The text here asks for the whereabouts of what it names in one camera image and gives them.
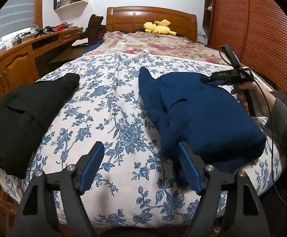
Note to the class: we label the navy blue suit jacket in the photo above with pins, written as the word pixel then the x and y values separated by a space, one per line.
pixel 206 117

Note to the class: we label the person's right hand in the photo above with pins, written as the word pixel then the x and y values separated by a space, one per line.
pixel 265 98

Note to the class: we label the wooden louvered wardrobe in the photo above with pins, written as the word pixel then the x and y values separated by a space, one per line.
pixel 256 30

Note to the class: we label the blue floral white bedsheet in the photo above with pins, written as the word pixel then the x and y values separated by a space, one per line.
pixel 133 186

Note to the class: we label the red floral beige blanket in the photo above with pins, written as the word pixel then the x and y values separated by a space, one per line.
pixel 156 44

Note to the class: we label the yellow plush toy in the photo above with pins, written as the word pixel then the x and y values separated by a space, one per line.
pixel 158 27

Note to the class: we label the black folded garment left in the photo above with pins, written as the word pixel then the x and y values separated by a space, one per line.
pixel 26 114

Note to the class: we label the wooden headboard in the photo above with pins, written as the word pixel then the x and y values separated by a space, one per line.
pixel 132 18

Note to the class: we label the long wooden desk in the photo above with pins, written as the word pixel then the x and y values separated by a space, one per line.
pixel 29 61

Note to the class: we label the dark wooden chair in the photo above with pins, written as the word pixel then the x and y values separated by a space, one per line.
pixel 93 28

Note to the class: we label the red basket on desk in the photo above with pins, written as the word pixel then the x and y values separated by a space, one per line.
pixel 60 27

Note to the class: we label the grey zebra window blind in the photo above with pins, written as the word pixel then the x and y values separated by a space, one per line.
pixel 16 15

